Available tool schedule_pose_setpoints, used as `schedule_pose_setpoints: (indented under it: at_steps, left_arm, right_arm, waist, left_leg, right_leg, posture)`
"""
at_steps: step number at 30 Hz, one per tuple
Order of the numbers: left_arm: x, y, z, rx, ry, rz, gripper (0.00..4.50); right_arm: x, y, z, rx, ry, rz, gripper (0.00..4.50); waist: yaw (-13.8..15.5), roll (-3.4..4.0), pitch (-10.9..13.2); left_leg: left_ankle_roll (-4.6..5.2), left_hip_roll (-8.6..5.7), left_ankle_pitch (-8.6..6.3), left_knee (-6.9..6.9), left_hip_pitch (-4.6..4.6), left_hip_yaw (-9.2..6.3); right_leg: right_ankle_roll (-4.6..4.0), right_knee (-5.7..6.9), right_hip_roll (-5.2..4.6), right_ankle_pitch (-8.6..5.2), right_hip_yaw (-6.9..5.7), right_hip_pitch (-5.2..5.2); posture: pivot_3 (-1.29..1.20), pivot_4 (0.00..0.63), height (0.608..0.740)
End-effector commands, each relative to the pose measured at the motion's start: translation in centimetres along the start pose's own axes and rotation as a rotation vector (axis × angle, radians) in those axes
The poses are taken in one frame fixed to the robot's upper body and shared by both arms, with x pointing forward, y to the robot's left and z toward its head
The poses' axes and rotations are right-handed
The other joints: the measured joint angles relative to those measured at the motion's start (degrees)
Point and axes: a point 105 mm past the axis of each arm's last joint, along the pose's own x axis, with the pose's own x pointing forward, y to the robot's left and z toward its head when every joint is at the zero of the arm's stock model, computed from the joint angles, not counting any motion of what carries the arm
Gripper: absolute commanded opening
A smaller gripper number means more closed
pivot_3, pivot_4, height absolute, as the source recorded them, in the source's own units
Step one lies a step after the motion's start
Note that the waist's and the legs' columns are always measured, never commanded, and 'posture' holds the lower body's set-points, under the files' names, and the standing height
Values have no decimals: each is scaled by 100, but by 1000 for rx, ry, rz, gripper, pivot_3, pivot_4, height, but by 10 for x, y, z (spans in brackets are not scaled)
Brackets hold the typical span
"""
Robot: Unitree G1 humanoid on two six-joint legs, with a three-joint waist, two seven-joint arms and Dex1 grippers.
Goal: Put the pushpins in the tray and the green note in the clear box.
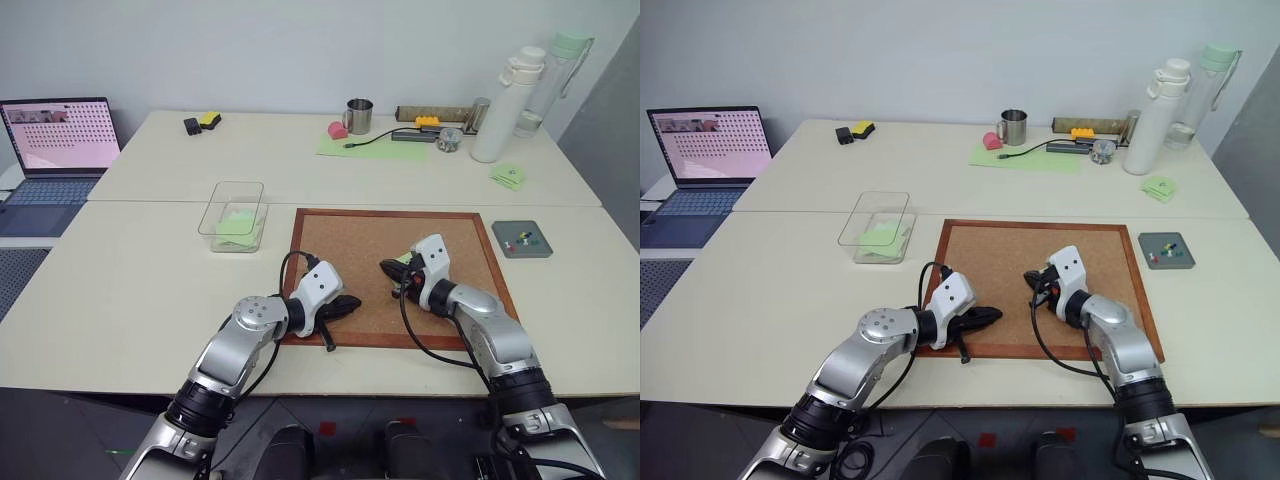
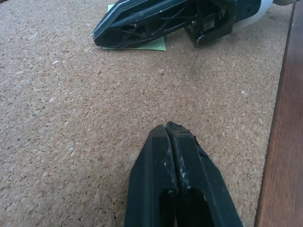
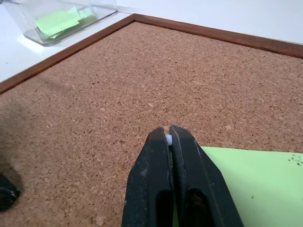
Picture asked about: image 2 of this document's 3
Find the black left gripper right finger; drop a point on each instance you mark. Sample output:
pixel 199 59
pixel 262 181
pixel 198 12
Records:
pixel 201 179

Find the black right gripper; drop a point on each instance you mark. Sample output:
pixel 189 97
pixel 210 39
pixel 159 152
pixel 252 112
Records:
pixel 220 16

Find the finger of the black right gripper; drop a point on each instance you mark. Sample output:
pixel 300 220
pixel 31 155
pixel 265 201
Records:
pixel 132 6

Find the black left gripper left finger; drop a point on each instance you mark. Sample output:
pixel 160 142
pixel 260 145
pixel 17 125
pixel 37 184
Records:
pixel 148 179

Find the green sticky note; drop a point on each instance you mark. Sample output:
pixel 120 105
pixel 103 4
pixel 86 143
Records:
pixel 151 45

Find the cork board mat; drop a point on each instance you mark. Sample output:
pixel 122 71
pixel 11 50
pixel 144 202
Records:
pixel 94 118

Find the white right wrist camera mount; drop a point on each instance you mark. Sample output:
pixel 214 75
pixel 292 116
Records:
pixel 258 14

